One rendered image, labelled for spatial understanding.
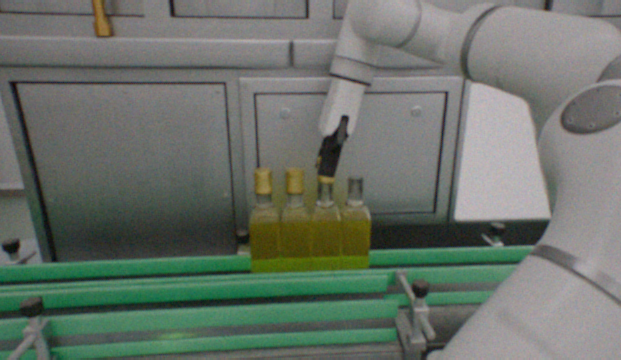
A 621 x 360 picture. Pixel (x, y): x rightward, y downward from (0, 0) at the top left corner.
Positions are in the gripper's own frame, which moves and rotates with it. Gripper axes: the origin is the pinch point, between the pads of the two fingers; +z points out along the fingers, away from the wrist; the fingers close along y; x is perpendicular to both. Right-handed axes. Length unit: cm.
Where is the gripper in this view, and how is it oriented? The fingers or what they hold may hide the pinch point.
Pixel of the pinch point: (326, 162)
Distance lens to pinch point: 70.0
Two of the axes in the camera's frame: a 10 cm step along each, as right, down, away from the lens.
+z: -2.5, 9.3, 2.7
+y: 0.8, 3.0, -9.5
